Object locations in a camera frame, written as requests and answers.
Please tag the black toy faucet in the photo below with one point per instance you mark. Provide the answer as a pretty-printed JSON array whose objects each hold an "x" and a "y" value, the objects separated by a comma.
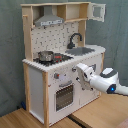
[{"x": 71, "y": 44}]

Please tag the small metal pot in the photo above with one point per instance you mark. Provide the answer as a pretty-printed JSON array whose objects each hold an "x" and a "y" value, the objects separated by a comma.
[{"x": 46, "y": 55}]

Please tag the grey backdrop curtain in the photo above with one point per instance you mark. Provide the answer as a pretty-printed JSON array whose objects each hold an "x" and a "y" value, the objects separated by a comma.
[{"x": 111, "y": 34}]

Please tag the grey range hood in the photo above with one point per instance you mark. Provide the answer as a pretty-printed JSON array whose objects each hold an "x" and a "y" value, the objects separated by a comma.
[{"x": 48, "y": 18}]

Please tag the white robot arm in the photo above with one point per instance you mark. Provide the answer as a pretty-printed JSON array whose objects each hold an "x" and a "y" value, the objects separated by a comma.
[{"x": 107, "y": 81}]

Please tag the left red stove knob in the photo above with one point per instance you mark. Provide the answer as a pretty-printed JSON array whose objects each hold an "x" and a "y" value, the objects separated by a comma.
[{"x": 56, "y": 76}]

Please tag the black toy stovetop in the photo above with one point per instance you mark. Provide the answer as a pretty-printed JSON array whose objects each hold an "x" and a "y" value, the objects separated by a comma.
[{"x": 58, "y": 58}]

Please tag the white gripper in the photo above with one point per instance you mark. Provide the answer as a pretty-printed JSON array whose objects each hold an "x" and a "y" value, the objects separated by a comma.
[{"x": 84, "y": 72}]

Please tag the white cabinet door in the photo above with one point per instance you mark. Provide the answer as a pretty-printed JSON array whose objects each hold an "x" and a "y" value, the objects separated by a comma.
[{"x": 87, "y": 96}]

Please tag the white microwave door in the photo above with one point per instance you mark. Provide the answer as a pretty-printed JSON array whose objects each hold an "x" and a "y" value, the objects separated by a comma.
[{"x": 96, "y": 11}]

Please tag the wooden toy kitchen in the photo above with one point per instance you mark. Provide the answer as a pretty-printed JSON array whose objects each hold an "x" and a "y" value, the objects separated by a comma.
[{"x": 54, "y": 38}]

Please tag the grey toy sink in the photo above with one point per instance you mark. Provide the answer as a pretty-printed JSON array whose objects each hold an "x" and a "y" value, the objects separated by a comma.
[{"x": 79, "y": 51}]

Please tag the white oven door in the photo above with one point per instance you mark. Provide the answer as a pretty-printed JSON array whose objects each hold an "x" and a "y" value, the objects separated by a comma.
[{"x": 62, "y": 100}]

